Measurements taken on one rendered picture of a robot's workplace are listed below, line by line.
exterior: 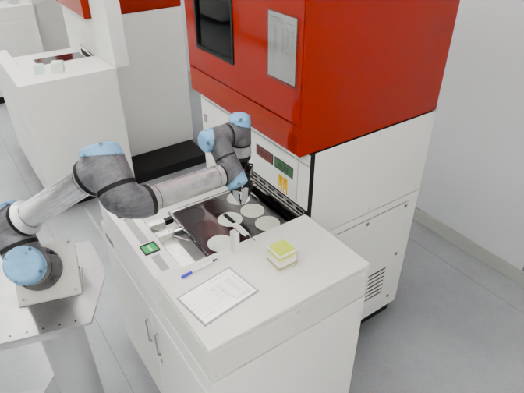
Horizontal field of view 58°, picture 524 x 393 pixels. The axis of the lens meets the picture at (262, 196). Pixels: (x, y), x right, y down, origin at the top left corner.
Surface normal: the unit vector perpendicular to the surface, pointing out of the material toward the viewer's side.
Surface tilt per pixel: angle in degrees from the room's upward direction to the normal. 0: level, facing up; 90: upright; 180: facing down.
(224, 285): 0
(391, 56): 90
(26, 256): 53
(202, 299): 0
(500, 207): 90
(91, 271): 0
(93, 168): 60
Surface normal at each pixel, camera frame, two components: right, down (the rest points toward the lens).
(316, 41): 0.57, 0.46
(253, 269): 0.00, -0.83
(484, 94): -0.82, 0.32
